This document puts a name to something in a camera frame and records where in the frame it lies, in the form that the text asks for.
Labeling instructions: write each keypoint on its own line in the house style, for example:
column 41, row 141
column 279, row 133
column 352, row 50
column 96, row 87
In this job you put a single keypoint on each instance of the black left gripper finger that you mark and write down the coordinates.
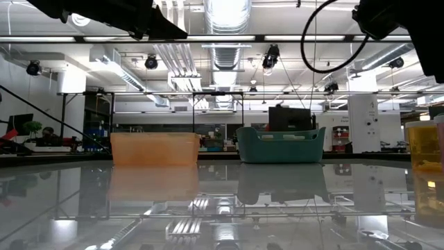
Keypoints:
column 163, row 24
column 166, row 36

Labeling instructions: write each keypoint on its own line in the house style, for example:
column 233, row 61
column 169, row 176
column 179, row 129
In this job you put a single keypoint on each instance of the wide orange pill bottle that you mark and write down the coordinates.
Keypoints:
column 423, row 146

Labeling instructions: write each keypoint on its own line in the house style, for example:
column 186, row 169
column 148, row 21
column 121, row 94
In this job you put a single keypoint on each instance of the orange translucent plastic bin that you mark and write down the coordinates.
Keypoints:
column 156, row 149

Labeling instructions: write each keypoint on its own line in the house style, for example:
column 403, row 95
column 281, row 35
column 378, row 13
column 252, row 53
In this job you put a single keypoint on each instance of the teal plastic bin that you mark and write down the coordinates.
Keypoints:
column 281, row 152

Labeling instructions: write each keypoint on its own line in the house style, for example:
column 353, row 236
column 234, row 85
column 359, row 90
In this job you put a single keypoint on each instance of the black ceiling spotlight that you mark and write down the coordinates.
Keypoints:
column 271, row 57
column 151, row 62
column 34, row 67
column 396, row 62

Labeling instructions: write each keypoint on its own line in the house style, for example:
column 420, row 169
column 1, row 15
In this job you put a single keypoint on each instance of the white room column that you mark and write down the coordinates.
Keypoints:
column 362, row 125

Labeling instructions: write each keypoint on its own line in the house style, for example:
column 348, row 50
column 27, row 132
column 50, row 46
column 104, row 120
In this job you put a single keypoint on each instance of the black background table rack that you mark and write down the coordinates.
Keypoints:
column 63, row 111

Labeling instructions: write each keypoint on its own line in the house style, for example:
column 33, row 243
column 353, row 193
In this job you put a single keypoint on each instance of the person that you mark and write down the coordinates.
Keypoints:
column 48, row 137

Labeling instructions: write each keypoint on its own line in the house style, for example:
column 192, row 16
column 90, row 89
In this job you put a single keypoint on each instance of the small green background tree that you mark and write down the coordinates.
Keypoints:
column 33, row 126

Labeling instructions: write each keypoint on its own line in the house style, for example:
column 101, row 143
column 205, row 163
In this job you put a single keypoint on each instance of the black background monitor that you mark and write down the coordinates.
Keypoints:
column 289, row 118

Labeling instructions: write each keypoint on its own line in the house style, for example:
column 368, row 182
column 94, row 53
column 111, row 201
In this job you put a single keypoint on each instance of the dark angled background monitor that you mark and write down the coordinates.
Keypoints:
column 21, row 123

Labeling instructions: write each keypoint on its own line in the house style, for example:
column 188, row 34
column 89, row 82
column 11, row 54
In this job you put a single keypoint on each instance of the red background object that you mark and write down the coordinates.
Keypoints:
column 8, row 134

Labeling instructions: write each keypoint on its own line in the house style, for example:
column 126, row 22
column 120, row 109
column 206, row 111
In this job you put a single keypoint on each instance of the white glossy table sheet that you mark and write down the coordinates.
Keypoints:
column 41, row 194

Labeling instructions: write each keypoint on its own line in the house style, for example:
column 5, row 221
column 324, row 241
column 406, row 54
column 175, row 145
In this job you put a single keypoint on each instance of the silver ceiling air duct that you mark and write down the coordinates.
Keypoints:
column 227, row 55

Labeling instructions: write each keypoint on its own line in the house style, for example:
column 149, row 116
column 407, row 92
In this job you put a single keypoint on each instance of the black aluminium table frame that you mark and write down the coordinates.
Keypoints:
column 218, row 157

